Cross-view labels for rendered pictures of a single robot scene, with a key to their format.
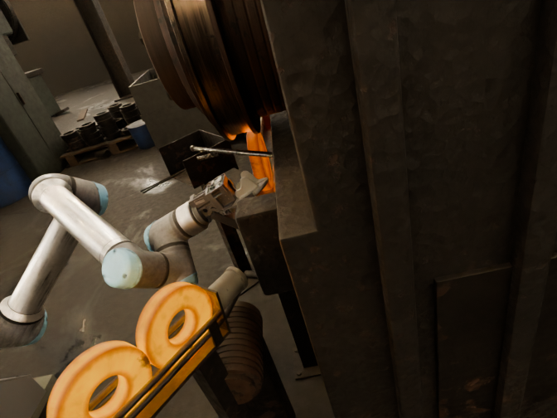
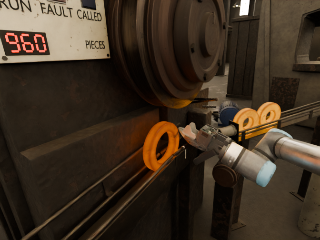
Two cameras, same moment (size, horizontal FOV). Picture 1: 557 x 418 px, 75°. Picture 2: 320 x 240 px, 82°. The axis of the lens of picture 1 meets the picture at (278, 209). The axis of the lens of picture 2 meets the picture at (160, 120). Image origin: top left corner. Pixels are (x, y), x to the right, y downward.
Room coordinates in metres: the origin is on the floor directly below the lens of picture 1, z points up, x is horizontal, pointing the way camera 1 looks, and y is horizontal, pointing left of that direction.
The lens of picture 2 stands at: (1.53, 0.31, 1.07)
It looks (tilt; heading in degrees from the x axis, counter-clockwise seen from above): 20 degrees down; 210
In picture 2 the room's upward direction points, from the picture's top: 2 degrees counter-clockwise
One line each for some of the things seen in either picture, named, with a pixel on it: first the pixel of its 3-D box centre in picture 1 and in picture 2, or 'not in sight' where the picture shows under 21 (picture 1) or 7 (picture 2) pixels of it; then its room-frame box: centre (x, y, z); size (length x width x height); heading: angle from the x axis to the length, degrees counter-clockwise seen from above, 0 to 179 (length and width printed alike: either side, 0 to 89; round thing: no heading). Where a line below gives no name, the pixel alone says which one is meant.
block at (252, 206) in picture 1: (272, 245); (198, 132); (0.67, 0.04, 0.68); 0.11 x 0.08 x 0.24; 84
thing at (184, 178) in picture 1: (220, 216); not in sight; (1.43, 0.26, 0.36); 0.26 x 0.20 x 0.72; 29
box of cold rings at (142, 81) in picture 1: (202, 98); not in sight; (3.72, 0.41, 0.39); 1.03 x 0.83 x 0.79; 88
